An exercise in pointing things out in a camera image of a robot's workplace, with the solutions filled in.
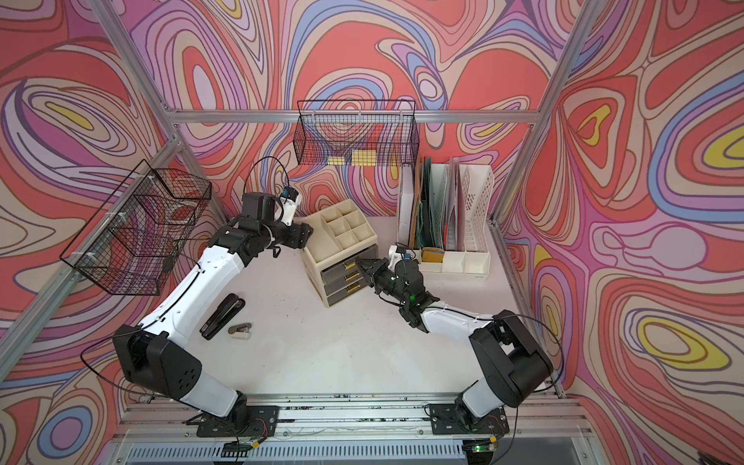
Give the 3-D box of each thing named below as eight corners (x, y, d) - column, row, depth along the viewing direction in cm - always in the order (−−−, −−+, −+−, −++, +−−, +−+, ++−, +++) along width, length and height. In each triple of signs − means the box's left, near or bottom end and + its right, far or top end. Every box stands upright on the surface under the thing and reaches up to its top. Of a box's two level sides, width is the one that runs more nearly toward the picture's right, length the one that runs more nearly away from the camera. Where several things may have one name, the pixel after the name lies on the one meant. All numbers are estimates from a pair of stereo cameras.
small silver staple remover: (228, 338, 90) (225, 335, 88) (232, 325, 92) (230, 323, 91) (249, 338, 90) (246, 335, 88) (252, 325, 92) (250, 323, 91)
